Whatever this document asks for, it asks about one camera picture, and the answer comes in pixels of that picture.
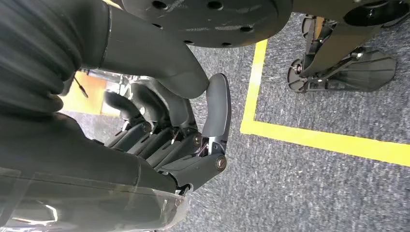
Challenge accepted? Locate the yellow floor tape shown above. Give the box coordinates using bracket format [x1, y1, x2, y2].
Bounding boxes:
[240, 39, 410, 167]

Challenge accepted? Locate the clear plastic hand cover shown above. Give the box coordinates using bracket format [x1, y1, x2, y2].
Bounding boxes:
[0, 166, 190, 232]

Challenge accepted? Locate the black round robot hip plate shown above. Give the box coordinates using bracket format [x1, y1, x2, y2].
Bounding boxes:
[121, 0, 293, 49]

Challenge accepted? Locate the orange flat panel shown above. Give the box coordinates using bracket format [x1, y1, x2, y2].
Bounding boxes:
[60, 71, 107, 115]

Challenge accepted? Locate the black robot foot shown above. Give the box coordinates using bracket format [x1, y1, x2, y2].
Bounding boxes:
[286, 14, 398, 94]

